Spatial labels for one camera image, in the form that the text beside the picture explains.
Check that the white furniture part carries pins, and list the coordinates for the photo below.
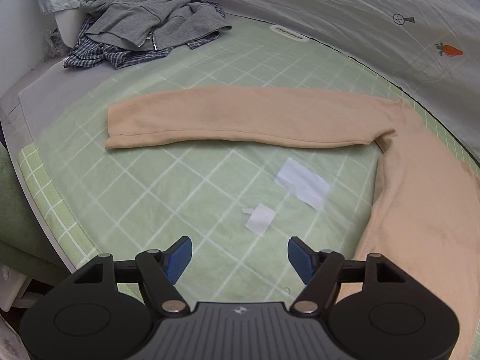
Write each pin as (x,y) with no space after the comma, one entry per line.
(9,288)

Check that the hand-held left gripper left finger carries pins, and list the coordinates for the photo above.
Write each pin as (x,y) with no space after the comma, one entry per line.
(180,258)

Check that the dark plaid shirt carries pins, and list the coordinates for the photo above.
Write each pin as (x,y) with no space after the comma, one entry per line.
(97,54)

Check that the green checked blanket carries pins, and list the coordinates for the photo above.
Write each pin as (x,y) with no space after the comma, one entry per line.
(168,180)

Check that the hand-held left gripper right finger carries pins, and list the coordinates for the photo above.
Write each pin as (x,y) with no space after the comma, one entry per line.
(300,260)

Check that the white oval label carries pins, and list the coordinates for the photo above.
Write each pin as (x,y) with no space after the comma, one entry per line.
(275,29)

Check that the grey zip hoodie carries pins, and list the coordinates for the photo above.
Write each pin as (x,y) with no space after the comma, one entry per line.
(150,18)

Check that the grey carrot print sheet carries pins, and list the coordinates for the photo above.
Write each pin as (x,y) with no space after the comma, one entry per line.
(356,15)

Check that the small white paper piece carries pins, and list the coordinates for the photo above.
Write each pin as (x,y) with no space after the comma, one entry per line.
(260,219)

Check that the crumpled clear plastic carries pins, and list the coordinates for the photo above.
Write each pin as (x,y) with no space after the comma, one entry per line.
(52,41)

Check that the beige sweater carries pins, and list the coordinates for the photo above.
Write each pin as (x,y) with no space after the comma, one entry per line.
(262,116)

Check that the white rounded object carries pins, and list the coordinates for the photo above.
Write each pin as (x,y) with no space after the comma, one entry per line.
(67,26)

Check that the large white paper piece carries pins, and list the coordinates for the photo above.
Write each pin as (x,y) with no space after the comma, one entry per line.
(302,182)

